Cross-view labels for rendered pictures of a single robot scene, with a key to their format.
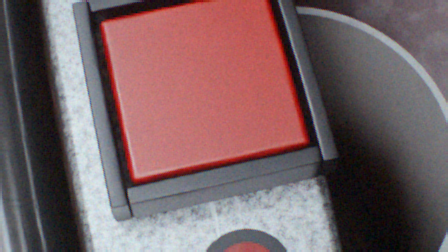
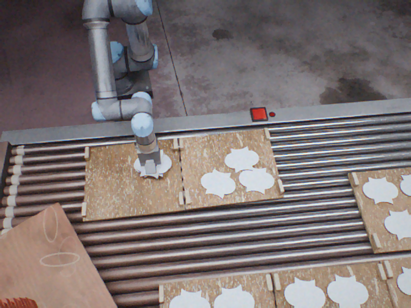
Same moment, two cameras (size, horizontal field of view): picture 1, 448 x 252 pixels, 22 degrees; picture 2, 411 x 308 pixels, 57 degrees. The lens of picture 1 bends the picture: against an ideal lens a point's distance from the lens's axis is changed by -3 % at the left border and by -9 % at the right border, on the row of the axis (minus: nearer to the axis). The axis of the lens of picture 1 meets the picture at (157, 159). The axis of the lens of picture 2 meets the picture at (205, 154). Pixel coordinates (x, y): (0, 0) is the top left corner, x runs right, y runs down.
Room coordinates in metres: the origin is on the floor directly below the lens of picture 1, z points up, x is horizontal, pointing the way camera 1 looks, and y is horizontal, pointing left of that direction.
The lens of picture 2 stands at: (0.50, 1.05, 2.36)
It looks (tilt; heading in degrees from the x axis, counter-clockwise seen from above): 59 degrees down; 265
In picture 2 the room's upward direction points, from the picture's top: straight up
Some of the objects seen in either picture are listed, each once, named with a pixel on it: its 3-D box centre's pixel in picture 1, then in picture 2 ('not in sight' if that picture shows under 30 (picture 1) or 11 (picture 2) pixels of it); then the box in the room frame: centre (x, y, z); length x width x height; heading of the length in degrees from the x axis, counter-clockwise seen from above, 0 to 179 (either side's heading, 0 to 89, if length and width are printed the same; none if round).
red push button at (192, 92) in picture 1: (203, 85); (259, 114); (0.16, -0.02, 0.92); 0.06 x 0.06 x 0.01; 1
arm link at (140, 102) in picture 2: not in sight; (137, 108); (0.69, 0.14, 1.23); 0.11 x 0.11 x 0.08; 3
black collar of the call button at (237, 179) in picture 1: (203, 84); (259, 114); (0.16, -0.02, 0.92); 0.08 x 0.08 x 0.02; 1
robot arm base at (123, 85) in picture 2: not in sight; (117, 76); (0.83, -0.26, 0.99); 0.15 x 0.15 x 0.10
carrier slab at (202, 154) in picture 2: not in sight; (229, 167); (0.33, 0.26, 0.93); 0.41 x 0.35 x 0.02; 3
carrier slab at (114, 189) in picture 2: not in sight; (133, 178); (0.75, 0.28, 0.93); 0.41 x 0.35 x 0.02; 2
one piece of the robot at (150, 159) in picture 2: not in sight; (148, 156); (0.67, 0.26, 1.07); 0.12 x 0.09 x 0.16; 93
